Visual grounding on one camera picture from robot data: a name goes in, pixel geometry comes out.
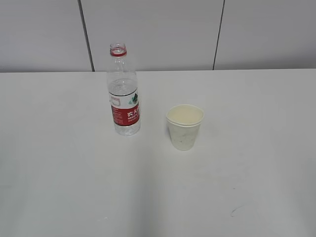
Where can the clear water bottle red label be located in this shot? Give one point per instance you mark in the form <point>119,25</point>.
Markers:
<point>123,92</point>

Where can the white paper cup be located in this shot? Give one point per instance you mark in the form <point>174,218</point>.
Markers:
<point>183,123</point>

